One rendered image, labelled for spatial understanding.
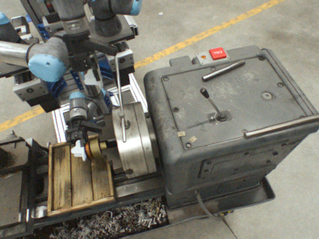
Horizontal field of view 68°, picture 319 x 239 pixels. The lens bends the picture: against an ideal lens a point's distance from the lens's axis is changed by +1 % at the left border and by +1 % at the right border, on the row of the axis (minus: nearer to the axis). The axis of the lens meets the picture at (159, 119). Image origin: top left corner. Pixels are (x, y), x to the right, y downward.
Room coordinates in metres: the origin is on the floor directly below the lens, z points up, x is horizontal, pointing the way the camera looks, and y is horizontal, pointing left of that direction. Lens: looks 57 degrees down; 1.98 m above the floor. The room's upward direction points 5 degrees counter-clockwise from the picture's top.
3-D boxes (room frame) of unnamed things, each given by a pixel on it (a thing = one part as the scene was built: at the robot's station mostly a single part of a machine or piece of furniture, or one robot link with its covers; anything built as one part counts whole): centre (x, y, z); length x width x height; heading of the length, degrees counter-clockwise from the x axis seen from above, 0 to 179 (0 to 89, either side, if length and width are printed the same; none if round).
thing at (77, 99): (0.71, 0.40, 1.07); 0.11 x 0.08 x 0.09; 9
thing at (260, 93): (0.57, -0.26, 1.06); 0.59 x 0.48 x 0.39; 99
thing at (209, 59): (0.77, -0.26, 1.23); 0.13 x 0.08 x 0.05; 99
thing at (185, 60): (0.75, -0.11, 1.24); 0.09 x 0.08 x 0.03; 99
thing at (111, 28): (1.16, 0.24, 1.21); 0.15 x 0.15 x 0.10
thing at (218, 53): (0.78, -0.28, 1.26); 0.06 x 0.06 x 0.02; 9
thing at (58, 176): (0.44, 0.41, 0.89); 0.36 x 0.30 x 0.04; 9
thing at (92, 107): (0.73, 0.39, 0.98); 0.11 x 0.08 x 0.11; 155
